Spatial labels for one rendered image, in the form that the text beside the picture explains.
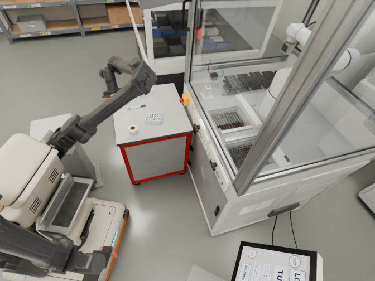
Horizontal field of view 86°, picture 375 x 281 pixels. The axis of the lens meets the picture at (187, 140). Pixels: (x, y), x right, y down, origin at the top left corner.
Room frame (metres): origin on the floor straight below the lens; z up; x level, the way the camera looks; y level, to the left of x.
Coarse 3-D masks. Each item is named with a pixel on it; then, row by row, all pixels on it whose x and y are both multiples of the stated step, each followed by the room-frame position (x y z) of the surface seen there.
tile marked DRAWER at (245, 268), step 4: (244, 264) 0.14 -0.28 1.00; (248, 264) 0.14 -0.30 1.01; (244, 268) 0.12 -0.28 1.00; (248, 268) 0.12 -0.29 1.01; (240, 272) 0.11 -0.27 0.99; (244, 272) 0.11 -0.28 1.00; (248, 272) 0.11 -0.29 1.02; (240, 276) 0.10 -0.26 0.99; (244, 276) 0.10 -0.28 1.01; (248, 276) 0.10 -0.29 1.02; (240, 280) 0.08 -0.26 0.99; (244, 280) 0.08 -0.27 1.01; (248, 280) 0.08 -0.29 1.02
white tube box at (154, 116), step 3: (150, 114) 1.14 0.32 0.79; (153, 114) 1.13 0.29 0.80; (156, 114) 1.14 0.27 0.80; (159, 114) 1.14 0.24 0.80; (147, 117) 1.10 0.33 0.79; (150, 117) 1.10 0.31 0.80; (153, 117) 1.10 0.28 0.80; (156, 117) 1.11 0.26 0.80; (159, 117) 1.11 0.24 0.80; (147, 120) 1.06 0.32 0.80; (150, 120) 1.06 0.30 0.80; (153, 120) 1.07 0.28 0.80; (156, 120) 1.07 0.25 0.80; (159, 120) 1.07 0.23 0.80; (147, 123) 1.06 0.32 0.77; (150, 123) 1.06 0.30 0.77; (153, 123) 1.06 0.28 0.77; (156, 123) 1.06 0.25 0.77; (159, 123) 1.07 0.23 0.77
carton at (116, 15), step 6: (108, 6) 4.29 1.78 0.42; (114, 6) 4.33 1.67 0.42; (120, 6) 4.35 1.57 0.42; (126, 6) 4.38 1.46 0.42; (108, 12) 4.17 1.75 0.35; (114, 12) 4.22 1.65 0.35; (120, 12) 4.27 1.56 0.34; (126, 12) 4.33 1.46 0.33; (108, 18) 4.31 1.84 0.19; (114, 18) 4.21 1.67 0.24; (120, 18) 4.26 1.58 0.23; (126, 18) 4.32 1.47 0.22
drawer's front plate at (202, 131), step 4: (196, 112) 1.07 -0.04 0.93; (196, 116) 1.03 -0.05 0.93; (196, 120) 1.02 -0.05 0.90; (200, 120) 0.99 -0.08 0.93; (196, 124) 1.01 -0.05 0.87; (200, 124) 0.95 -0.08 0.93; (200, 128) 0.94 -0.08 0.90; (204, 128) 0.92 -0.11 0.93; (200, 132) 0.93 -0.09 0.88; (204, 132) 0.89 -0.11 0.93; (200, 136) 0.92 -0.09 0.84; (204, 136) 0.87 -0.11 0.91; (204, 140) 0.85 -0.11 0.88; (208, 140) 0.82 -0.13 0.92; (204, 144) 0.84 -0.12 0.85; (208, 144) 0.82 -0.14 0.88; (204, 148) 0.83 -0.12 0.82
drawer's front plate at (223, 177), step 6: (210, 144) 0.79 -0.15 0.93; (210, 150) 0.76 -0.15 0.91; (210, 156) 0.74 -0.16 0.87; (216, 156) 0.70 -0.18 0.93; (216, 162) 0.67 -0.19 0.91; (216, 168) 0.65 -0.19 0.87; (222, 168) 0.62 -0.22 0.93; (216, 174) 0.63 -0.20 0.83; (222, 174) 0.59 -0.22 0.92; (222, 180) 0.57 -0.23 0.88; (228, 180) 0.55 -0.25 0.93; (222, 186) 0.55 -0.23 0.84
